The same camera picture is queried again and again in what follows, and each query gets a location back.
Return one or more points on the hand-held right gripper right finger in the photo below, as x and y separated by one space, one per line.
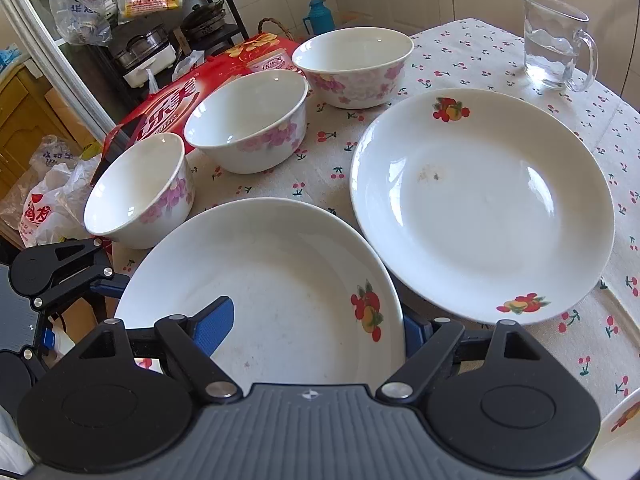
417 332

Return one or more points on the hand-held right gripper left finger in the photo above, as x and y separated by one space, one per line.
214 327

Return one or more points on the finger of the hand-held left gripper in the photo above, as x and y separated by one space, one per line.
75 284

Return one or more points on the white plate with fruit print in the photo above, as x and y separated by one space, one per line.
620 440
275 270

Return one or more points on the small white pink floral bowl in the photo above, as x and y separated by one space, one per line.
135 185

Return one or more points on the large white fruit print plate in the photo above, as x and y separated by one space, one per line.
480 200

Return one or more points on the white cup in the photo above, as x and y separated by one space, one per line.
245 115

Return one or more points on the white red print plastic bag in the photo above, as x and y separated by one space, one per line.
50 205

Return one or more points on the red gift box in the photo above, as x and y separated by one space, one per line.
175 95

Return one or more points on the white and black cooker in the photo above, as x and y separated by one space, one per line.
145 52

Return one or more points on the clear blue print plastic bag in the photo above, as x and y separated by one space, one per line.
80 15

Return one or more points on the cherry print tablecloth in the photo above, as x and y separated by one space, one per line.
500 60

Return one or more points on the black electric pan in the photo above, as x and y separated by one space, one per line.
205 22

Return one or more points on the glass mug with water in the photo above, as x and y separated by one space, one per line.
550 45

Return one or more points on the black metal rack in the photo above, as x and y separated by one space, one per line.
235 5

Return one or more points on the blue thermos flask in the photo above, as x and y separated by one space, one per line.
319 17

